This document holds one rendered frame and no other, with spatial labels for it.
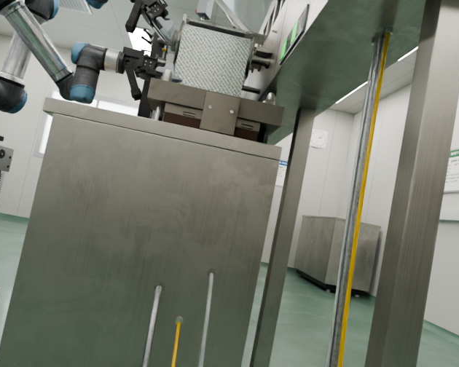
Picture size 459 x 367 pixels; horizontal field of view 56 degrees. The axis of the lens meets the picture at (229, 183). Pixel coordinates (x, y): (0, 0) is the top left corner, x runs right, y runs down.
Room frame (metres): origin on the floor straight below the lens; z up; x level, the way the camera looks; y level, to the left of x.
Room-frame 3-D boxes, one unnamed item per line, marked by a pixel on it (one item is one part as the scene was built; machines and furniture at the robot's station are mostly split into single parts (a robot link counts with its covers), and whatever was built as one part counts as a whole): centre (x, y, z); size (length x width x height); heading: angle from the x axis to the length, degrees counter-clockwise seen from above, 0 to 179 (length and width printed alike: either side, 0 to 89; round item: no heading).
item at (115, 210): (2.43, 0.30, 0.43); 2.52 x 0.64 x 0.86; 5
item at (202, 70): (1.44, 0.14, 1.11); 0.23 x 0.01 x 0.18; 95
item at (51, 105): (2.43, 0.32, 0.88); 2.52 x 0.66 x 0.04; 5
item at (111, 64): (1.41, 0.46, 1.11); 0.08 x 0.05 x 0.08; 5
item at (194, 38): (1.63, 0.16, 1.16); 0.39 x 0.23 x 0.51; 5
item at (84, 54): (1.40, 0.53, 1.11); 0.11 x 0.08 x 0.09; 95
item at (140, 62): (1.42, 0.37, 1.12); 0.12 x 0.08 x 0.09; 95
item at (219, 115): (1.23, 0.07, 0.96); 0.10 x 0.03 x 0.11; 95
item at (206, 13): (2.04, 0.29, 1.66); 0.07 x 0.07 x 0.10; 71
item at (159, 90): (1.32, 0.09, 1.00); 0.40 x 0.16 x 0.06; 95
